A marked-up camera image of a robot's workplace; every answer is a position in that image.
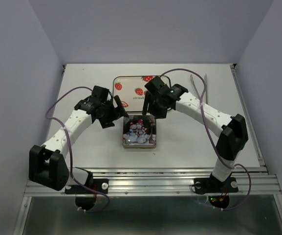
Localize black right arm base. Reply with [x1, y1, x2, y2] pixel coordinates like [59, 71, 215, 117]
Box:
[191, 175, 239, 195]

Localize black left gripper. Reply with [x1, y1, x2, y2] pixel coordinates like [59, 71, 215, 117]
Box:
[99, 95, 129, 128]

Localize metal tongs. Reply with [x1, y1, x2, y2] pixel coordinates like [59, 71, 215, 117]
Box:
[190, 74, 208, 104]

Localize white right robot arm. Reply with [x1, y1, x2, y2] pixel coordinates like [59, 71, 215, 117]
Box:
[142, 76, 248, 191]

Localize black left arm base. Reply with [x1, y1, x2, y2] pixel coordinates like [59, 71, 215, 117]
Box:
[64, 178, 109, 195]

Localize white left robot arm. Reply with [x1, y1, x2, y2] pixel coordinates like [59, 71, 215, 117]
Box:
[28, 86, 129, 193]

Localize strawberry print tray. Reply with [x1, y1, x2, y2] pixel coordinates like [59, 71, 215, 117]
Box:
[112, 75, 172, 113]

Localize gold square cookie tin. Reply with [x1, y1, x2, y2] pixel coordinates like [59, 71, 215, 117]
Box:
[121, 115, 158, 150]

